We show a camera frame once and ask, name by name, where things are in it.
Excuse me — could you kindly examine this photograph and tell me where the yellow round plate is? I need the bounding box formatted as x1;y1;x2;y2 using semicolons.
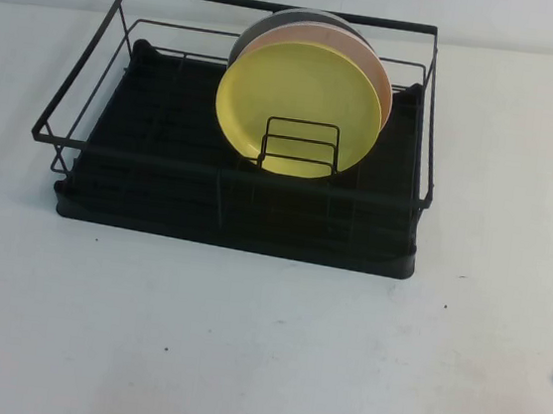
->
207;31;394;189

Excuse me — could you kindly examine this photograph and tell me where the black plastic drip tray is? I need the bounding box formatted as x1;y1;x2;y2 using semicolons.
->
47;30;440;285

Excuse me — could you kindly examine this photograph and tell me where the grey round plate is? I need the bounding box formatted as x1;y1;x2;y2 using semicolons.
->
226;0;378;86

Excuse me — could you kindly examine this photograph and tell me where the black wire dish rack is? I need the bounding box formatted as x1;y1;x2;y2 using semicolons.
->
26;0;456;218

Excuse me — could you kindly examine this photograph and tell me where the pink round plate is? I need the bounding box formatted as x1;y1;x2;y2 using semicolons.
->
238;17;402;132

